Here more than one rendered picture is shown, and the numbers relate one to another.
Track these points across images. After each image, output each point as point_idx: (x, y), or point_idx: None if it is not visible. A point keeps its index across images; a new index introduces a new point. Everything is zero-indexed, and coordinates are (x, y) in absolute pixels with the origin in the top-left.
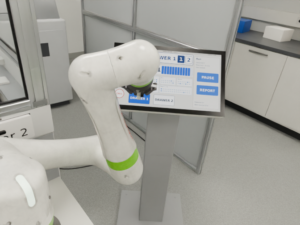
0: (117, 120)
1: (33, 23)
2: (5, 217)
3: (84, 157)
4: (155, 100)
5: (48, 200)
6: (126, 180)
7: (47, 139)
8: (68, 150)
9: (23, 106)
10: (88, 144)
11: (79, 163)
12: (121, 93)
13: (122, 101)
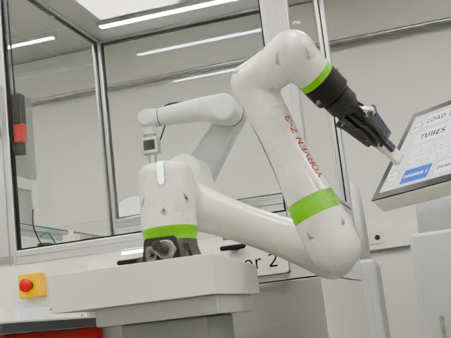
0: (280, 133)
1: (294, 106)
2: (141, 192)
3: (286, 235)
4: (437, 168)
5: (180, 195)
6: (313, 246)
7: (310, 288)
8: (262, 216)
9: None
10: None
11: (280, 244)
12: (394, 176)
13: (392, 185)
